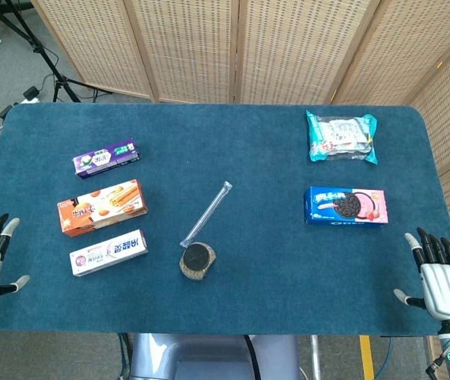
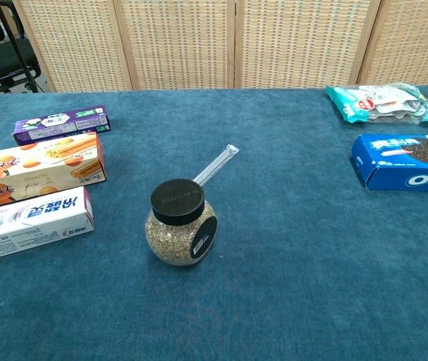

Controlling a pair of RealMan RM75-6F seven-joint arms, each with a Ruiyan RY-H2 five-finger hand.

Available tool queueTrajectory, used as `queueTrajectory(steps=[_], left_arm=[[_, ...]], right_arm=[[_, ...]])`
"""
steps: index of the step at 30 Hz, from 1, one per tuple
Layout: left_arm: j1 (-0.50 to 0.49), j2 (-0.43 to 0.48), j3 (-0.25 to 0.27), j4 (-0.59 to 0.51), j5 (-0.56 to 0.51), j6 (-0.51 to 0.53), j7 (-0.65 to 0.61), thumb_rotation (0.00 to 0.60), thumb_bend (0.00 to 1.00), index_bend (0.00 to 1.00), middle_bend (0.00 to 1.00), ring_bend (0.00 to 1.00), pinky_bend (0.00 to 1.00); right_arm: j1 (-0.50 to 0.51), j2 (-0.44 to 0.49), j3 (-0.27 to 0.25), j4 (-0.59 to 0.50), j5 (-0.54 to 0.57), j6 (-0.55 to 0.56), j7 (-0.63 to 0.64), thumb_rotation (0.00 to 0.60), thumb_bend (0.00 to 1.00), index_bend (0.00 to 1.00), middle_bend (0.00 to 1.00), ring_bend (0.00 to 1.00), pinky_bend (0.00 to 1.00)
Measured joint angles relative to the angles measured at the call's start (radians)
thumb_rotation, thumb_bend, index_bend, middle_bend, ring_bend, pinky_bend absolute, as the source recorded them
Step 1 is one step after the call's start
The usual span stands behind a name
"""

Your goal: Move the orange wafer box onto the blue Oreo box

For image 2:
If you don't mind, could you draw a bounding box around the orange wafer biscuit box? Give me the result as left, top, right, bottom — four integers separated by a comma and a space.
0, 132, 108, 212

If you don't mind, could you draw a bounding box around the purple toothpaste box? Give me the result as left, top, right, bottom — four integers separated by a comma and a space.
12, 105, 112, 147

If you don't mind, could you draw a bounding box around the blue Oreo package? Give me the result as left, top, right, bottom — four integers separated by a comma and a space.
350, 134, 428, 193

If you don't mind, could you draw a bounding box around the teal snack bag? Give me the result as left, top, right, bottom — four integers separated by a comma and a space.
326, 83, 428, 126

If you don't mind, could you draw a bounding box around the white toothpaste box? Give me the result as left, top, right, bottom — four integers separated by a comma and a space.
0, 187, 95, 265

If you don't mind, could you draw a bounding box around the clear wrapped straw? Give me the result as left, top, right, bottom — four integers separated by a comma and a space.
192, 144, 241, 187

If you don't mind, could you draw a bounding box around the glass jar with black lid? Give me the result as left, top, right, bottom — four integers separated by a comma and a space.
144, 178, 218, 267

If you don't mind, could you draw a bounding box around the blue felt table cover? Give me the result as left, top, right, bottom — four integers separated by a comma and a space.
0, 84, 428, 361

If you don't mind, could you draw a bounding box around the woven wooden folding screen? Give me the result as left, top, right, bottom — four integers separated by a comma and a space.
12, 0, 428, 93

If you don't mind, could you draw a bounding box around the black tripod stand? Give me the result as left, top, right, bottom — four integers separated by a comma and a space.
0, 0, 41, 93

